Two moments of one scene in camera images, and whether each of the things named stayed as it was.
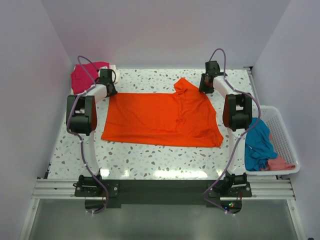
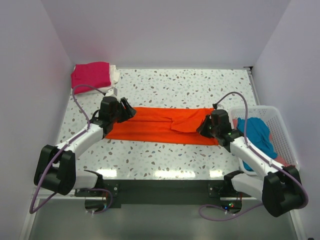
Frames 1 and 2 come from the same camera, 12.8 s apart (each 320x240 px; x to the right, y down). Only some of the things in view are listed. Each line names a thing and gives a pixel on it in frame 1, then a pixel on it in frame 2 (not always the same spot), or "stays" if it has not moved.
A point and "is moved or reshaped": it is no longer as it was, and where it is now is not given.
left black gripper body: x=114 y=90 -> x=114 y=117
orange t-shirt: x=184 y=118 is moved or reshaped
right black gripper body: x=203 y=87 -> x=216 y=130
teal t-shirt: x=258 y=149 stays
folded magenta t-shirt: x=81 y=81 stays
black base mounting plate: x=117 y=192 stays
